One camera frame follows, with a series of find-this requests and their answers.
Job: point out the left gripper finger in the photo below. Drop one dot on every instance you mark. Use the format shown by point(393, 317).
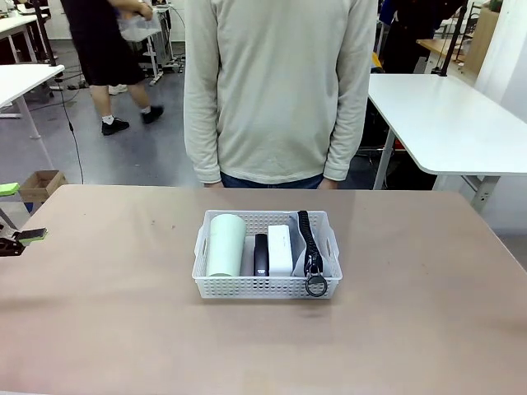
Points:
point(33, 234)
point(8, 189)

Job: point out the light green cylindrical cup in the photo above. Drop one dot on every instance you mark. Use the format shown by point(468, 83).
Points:
point(224, 247)

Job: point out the clear plastic container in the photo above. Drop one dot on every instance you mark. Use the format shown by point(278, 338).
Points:
point(138, 26)

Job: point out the black stapler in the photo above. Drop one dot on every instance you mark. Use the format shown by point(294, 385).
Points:
point(260, 255)

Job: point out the white rectangular box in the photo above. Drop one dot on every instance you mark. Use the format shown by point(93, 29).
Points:
point(280, 251)

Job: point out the grey CAMPUS pencil case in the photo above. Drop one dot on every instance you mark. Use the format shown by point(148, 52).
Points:
point(309, 251)

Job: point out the person's right forearm cream sleeve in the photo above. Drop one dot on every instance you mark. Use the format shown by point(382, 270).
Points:
point(201, 148)

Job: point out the person's left forearm cream sleeve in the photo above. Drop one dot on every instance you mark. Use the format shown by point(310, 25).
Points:
point(346, 140)

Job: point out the white perforated plastic basket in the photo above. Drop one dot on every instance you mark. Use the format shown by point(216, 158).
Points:
point(263, 288)

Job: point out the person's right hand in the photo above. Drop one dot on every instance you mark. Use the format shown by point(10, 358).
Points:
point(213, 185)

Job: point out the person's left hand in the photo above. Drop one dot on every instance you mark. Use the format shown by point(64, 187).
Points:
point(329, 184)

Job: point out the cardboard box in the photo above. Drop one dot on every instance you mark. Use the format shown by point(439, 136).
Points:
point(41, 185)

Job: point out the white table with grey legs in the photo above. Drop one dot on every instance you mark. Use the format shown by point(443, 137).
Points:
point(20, 82)

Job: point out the black pole stand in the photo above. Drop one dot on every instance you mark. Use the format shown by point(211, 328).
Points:
point(446, 57)
point(45, 41)

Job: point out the person in black t-shirt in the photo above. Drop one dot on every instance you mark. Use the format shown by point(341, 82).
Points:
point(99, 49)

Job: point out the small white table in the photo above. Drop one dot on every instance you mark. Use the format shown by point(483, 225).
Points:
point(16, 22)

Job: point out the person in cream sweater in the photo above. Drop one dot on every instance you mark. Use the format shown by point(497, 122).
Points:
point(280, 82)

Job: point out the person in dark clothes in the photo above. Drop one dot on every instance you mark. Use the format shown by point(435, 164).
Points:
point(407, 41)

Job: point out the large white table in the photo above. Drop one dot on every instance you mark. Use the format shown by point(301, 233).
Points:
point(444, 115)

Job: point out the wooden table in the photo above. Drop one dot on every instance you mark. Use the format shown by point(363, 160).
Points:
point(436, 44)

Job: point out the light wooden cabinet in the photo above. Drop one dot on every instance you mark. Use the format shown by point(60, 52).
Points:
point(483, 37)

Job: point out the white desk with metal frame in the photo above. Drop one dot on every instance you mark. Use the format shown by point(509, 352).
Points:
point(154, 53)

